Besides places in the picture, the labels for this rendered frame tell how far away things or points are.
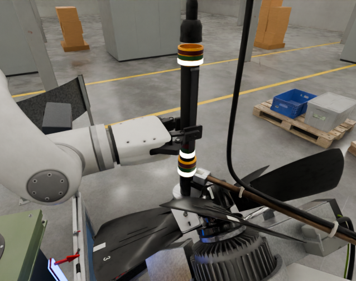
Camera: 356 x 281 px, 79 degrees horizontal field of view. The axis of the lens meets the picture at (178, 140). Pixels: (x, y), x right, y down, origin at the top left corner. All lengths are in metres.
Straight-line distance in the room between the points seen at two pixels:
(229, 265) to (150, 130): 0.39
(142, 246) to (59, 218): 1.79
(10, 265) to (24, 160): 0.66
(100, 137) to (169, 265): 0.51
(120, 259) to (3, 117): 0.42
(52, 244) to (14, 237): 1.23
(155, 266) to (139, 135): 0.51
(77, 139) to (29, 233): 0.65
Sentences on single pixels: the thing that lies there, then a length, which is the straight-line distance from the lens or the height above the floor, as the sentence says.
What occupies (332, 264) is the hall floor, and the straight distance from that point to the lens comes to 2.23.
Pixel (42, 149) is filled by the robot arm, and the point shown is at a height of 1.56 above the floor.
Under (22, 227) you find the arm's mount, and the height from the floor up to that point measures 1.01.
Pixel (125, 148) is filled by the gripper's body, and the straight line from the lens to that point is 0.38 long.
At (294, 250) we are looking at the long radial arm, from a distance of 0.79.
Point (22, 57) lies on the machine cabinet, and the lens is 6.51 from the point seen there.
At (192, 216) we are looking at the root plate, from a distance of 0.66.
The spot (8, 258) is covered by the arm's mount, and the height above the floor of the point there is 1.01.
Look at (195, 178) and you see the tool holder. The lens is 0.50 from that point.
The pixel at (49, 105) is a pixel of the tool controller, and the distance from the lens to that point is 1.24.
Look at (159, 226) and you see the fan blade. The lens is 0.64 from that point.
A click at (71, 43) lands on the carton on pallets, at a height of 0.23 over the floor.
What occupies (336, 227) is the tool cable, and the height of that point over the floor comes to 1.39.
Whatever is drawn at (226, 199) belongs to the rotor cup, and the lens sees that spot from 0.65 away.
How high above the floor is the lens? 1.72
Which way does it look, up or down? 35 degrees down
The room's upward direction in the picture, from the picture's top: straight up
